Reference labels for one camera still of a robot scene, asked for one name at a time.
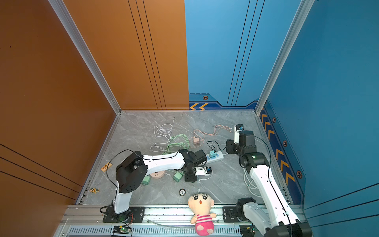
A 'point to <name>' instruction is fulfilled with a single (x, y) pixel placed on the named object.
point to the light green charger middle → (177, 176)
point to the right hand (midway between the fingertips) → (231, 141)
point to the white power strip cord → (253, 189)
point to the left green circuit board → (120, 229)
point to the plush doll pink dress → (200, 205)
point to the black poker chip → (182, 192)
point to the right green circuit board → (247, 230)
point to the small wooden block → (107, 165)
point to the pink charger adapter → (196, 140)
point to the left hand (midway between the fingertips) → (194, 174)
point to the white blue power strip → (219, 156)
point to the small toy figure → (94, 190)
